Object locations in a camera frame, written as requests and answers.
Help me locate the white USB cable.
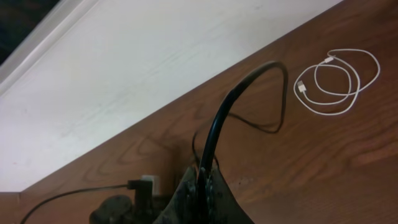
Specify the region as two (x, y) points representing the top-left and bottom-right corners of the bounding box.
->
(293, 48), (381, 116)

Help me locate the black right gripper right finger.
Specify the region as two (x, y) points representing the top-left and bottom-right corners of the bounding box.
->
(207, 168), (254, 224)

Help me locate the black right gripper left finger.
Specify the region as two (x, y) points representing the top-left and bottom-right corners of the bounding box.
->
(153, 167), (197, 224)

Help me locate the dark window pane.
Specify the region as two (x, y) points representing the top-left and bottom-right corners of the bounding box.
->
(0, 0), (60, 64)

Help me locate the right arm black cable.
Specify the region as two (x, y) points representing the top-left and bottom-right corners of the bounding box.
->
(19, 184), (130, 224)

